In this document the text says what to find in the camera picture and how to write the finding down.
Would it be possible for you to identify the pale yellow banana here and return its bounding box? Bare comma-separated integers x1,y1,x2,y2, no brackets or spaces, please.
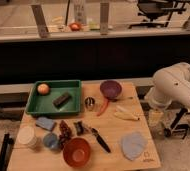
114,105,140,121

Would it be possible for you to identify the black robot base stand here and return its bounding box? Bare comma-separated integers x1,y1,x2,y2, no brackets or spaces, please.
163,108,190,138

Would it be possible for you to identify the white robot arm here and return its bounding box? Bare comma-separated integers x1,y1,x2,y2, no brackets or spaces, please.
145,62,190,110

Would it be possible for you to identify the small metal cup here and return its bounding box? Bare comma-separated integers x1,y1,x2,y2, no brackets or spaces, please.
84,97,95,111

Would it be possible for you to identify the small blue cup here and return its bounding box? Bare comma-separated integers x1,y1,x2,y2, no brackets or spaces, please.
43,133,59,150

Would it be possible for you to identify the purple bowl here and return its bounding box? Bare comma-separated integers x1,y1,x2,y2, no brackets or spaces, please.
100,80,122,100

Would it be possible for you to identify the red chili pepper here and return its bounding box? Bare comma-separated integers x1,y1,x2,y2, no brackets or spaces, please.
96,98,109,116

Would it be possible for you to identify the black rectangular block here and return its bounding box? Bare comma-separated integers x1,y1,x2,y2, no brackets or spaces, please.
53,92,71,107

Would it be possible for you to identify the small dark toy piece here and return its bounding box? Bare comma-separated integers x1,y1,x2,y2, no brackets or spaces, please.
74,121,84,136

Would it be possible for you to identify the orange apple in tray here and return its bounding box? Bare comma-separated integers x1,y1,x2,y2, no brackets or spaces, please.
37,83,50,95

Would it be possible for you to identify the dark red grape bunch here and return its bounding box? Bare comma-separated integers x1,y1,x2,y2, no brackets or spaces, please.
59,120,72,149

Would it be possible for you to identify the green plastic tray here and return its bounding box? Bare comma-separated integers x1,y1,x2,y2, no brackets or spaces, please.
25,80,81,117

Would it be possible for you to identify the blue sponge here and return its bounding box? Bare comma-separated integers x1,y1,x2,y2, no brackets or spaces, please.
35,117,56,131

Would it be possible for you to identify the red fruit on shelf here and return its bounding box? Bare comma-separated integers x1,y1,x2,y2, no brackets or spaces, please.
69,22,82,31

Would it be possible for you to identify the red orange bowl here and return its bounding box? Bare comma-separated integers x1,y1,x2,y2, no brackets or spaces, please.
63,138,91,168

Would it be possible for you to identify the light blue cloth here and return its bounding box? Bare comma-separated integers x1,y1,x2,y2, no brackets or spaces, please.
120,132,148,161

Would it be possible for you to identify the white lidded container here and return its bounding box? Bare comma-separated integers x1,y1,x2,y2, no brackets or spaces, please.
17,126,38,149

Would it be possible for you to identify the black office chair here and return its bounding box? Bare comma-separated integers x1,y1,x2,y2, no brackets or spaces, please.
129,0,190,29

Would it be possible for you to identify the black stand at left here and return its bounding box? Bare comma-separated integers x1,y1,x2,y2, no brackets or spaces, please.
0,133,14,171

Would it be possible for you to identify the black handled knife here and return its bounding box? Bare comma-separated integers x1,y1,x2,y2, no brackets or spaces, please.
91,128,111,153

